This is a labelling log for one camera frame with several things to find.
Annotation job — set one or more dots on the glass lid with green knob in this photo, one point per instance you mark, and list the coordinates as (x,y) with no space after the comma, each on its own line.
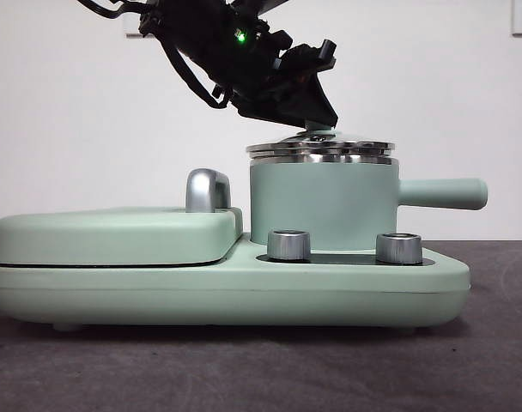
(321,146)

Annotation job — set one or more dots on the black control panel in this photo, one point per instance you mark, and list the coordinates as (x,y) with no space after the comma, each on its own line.
(342,259)

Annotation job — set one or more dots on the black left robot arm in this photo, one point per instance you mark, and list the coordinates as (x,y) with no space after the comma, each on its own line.
(209,38)

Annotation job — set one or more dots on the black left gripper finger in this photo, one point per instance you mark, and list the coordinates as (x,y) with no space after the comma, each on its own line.
(304,105)

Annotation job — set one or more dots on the mint green breakfast machine base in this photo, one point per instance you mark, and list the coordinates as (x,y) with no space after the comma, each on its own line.
(244,296)

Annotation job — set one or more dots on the silver control knob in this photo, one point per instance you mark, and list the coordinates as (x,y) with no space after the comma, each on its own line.
(289,245)
(399,248)

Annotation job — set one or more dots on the mint green griddle cover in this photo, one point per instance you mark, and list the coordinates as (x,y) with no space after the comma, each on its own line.
(115,236)

